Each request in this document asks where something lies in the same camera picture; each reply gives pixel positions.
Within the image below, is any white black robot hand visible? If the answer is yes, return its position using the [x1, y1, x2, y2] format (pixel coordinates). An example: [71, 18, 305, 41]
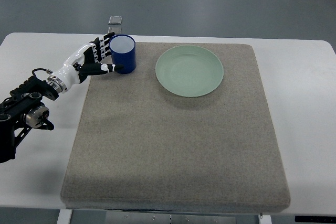
[52, 33, 123, 87]

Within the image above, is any beige felt mat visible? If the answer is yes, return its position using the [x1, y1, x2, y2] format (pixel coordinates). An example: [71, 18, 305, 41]
[60, 42, 290, 214]

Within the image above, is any blue mug white inside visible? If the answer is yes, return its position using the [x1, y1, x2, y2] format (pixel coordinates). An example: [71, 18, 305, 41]
[109, 35, 137, 74]

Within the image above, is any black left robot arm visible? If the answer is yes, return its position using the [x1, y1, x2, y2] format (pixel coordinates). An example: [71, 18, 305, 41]
[1, 32, 124, 163]

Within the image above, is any upper metal floor plate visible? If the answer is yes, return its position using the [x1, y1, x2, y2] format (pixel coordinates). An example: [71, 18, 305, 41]
[108, 16, 122, 25]

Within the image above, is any black device under table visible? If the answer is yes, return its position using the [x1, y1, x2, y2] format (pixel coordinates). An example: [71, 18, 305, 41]
[295, 216, 336, 223]

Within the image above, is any lower metal floor plate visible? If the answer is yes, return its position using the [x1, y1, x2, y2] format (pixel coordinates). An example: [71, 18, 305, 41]
[108, 26, 122, 35]

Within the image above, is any light green plate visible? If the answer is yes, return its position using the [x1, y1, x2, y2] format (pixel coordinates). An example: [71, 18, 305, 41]
[155, 45, 224, 98]

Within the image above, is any metal floor plate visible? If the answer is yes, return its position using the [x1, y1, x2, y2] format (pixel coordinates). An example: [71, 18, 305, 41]
[108, 16, 122, 25]
[108, 26, 122, 35]

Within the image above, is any metal table frame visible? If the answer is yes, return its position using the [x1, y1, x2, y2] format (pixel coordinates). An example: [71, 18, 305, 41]
[56, 210, 272, 223]

